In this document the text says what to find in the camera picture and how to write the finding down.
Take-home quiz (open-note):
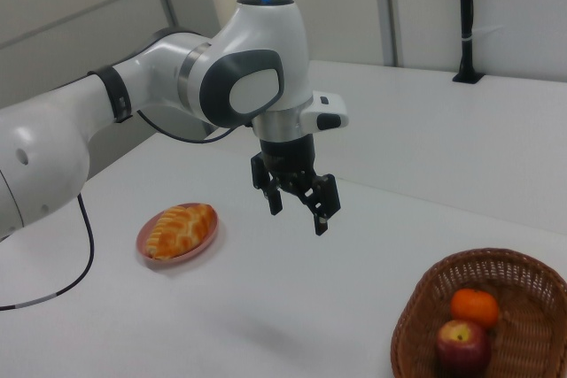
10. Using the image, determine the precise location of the black strap on arm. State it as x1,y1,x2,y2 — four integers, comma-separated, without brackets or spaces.
87,66,134,124

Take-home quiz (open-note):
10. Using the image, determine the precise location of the red toy apple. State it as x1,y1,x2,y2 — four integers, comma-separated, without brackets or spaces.
435,319,493,375

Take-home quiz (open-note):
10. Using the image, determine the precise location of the toy orange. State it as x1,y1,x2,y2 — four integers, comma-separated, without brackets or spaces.
450,288,501,330

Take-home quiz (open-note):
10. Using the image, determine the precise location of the black pole stand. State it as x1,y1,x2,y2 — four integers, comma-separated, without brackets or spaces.
451,0,485,85

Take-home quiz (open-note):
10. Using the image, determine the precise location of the braided toy bread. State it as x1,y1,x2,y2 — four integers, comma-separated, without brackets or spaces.
170,203,215,259

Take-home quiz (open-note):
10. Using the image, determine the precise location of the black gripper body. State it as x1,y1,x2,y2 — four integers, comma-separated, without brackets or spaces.
260,135,316,194

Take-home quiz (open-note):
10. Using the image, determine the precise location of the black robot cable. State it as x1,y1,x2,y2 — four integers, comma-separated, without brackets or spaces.
0,110,252,311

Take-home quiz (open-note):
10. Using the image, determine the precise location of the brown woven basket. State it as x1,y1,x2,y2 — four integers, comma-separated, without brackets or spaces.
390,247,567,378

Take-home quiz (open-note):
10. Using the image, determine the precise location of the pink plate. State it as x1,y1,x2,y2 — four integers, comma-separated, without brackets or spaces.
136,202,221,267

